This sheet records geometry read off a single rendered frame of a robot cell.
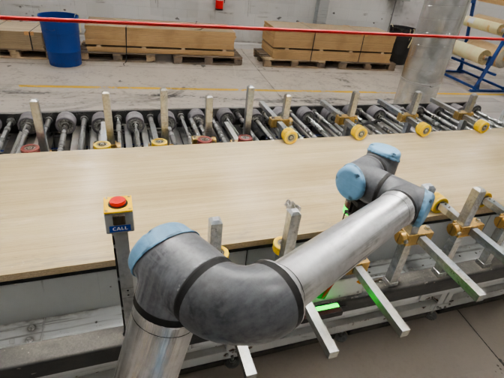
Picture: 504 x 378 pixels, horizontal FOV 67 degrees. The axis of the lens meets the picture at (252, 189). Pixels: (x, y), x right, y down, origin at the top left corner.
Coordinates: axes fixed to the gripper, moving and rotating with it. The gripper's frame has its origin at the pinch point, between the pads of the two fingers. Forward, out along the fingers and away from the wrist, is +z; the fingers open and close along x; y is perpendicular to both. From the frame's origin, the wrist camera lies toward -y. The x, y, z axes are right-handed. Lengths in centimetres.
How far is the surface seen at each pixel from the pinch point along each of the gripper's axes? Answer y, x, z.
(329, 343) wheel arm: 18.3, 20.7, 16.0
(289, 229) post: 23.5, -6.1, -6.6
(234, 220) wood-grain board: 32.2, -35.3, 10.7
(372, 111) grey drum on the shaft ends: -112, -157, 18
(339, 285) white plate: -1.3, -5.4, 23.6
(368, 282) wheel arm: -6.2, 2.7, 14.8
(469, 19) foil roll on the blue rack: -550, -517, -5
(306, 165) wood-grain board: -16, -72, 11
